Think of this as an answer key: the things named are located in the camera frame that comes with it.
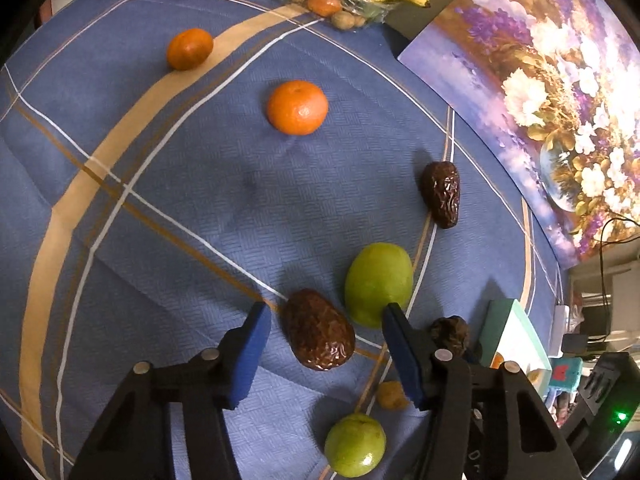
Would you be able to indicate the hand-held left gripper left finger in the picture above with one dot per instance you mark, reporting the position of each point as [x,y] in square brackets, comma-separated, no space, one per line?
[252,345]

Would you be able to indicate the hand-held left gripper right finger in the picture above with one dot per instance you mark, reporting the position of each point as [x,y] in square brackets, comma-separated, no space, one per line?
[402,355]

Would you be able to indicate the large dried red date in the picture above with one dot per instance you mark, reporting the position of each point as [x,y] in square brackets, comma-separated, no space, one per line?
[320,332]

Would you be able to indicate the large orange mandarin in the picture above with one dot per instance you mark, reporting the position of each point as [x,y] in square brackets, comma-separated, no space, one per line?
[297,107]

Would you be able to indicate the small brown longan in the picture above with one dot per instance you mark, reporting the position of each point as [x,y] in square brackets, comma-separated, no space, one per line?
[391,395]

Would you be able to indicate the small shrivelled dark date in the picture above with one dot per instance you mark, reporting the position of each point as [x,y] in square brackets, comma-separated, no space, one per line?
[452,334]

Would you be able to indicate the teal and red toy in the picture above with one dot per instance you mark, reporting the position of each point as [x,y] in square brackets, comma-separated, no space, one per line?
[565,375]

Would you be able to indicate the large green jujube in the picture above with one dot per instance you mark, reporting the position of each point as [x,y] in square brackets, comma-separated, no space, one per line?
[377,282]

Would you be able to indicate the small green jujube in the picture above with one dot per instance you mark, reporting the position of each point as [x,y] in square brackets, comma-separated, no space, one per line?
[354,446]

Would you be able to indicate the white and green box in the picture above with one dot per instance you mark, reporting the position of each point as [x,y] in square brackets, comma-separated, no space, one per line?
[512,345]

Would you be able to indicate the blue plaid bedsheet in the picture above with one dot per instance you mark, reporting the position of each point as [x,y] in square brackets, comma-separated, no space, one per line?
[175,210]

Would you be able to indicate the long dried red date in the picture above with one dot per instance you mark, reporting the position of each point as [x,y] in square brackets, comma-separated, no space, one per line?
[441,194]

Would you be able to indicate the flower painting canvas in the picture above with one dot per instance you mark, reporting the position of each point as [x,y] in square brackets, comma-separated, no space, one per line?
[545,100]

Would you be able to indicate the small orange mandarin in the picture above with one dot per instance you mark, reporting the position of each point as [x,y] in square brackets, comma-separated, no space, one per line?
[190,49]

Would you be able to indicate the brown round fruit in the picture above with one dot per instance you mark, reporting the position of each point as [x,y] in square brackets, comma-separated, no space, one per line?
[345,21]

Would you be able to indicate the mandarin inside tray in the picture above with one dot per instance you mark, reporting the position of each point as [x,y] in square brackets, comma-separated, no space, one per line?
[325,4]

